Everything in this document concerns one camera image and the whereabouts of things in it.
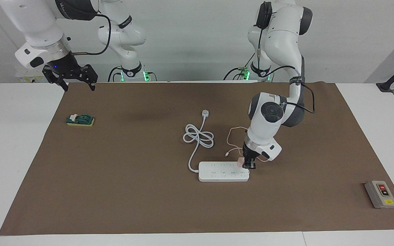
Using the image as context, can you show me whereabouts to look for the grey on-off switch box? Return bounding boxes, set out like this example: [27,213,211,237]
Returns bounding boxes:
[365,180,394,209]

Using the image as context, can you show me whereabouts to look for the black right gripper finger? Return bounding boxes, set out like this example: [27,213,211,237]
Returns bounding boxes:
[80,64,98,91]
[42,68,68,92]

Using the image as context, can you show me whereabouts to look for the brown table mat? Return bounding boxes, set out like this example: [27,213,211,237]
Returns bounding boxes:
[0,81,394,236]

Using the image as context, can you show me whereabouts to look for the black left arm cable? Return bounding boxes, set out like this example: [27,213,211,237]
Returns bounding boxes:
[256,2,315,114]

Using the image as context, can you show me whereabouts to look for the black base cable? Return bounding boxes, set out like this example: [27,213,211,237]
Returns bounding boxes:
[223,66,249,81]
[107,66,122,82]

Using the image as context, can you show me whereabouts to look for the pink charging cable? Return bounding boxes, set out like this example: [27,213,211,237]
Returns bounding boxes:
[225,126,269,163]

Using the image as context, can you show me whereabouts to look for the white power strip cord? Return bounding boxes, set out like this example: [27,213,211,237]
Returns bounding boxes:
[183,109,215,173]

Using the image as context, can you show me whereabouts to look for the white wall outlet box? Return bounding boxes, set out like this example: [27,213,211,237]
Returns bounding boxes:
[15,70,45,83]

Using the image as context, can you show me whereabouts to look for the white power strip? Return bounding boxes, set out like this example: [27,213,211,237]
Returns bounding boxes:
[198,161,250,182]

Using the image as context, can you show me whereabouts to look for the green knife switch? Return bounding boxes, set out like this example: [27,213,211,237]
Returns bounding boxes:
[66,113,95,127]

